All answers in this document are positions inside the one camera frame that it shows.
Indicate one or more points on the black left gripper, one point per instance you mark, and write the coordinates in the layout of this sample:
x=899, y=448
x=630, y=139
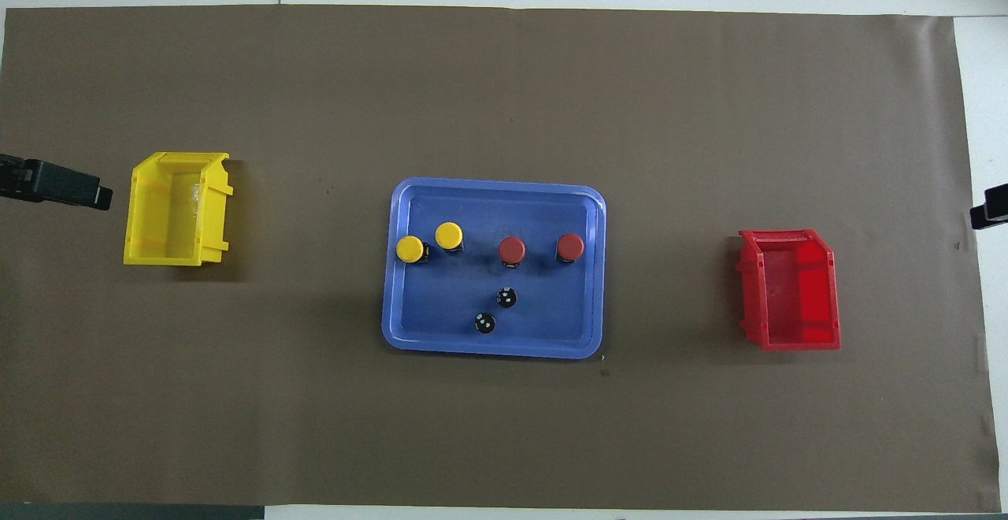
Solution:
x=16, y=177

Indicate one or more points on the yellow plastic bin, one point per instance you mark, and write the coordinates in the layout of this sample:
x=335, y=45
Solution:
x=169, y=220

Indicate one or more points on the red plastic bin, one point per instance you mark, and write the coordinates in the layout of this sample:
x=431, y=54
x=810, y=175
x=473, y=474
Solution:
x=787, y=291

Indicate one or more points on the yellow push button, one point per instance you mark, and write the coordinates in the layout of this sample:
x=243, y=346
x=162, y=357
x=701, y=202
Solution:
x=409, y=249
x=449, y=235

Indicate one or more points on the red push button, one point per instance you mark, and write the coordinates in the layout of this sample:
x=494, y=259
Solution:
x=570, y=246
x=512, y=249

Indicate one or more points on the brown paper table mat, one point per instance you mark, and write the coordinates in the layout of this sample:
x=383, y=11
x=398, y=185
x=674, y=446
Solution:
x=315, y=425

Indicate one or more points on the blue plastic tray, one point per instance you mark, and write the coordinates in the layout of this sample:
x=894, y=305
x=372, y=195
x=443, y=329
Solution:
x=551, y=323

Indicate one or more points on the black cylinder knob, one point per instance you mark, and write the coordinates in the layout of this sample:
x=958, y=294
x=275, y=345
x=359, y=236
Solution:
x=507, y=298
x=485, y=324

